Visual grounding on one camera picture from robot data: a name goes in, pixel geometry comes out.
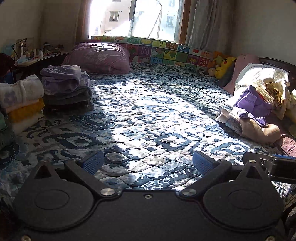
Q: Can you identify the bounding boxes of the cluttered side desk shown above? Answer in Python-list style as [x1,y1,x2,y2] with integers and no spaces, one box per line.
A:
[1,38,68,83]

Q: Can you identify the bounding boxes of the white floral baby garment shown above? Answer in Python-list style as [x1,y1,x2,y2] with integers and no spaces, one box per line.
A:
[1,74,44,108]

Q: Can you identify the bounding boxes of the dark wooden headboard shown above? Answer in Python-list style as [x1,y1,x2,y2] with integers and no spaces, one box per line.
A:
[259,57,296,91]

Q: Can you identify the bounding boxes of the yellow pikachu plush toy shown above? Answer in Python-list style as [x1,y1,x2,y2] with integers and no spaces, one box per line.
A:
[207,51,236,79]

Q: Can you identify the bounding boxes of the purple garment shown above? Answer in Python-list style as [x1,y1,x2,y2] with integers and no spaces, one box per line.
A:
[233,85,273,127]

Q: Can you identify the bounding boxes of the grey window curtain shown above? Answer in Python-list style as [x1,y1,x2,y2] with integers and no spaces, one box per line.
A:
[185,0,236,54]

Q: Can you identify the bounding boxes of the colourful alphabet foam mat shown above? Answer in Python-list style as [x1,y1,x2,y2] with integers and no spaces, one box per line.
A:
[91,36,213,70]

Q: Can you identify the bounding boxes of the white grey sock garment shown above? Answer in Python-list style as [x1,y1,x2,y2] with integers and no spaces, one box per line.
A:
[215,108,242,136]

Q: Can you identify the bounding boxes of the pink pillow at headboard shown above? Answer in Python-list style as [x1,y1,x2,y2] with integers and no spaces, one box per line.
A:
[223,54,260,94]

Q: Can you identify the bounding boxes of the stack of folded grey clothes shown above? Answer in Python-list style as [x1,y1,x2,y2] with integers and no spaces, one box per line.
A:
[40,65,94,116]

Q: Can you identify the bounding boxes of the purple pillow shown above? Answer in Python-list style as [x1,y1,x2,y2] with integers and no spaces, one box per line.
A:
[62,42,130,74]

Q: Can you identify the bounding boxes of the tan brown garment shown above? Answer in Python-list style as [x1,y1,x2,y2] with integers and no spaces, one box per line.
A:
[239,118,281,144]

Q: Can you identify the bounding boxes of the blue white patterned quilt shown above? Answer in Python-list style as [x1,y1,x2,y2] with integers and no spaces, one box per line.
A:
[1,64,280,202]

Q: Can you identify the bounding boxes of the orange and pink folded clothes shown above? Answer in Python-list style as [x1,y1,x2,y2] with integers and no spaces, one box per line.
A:
[4,98,45,136]

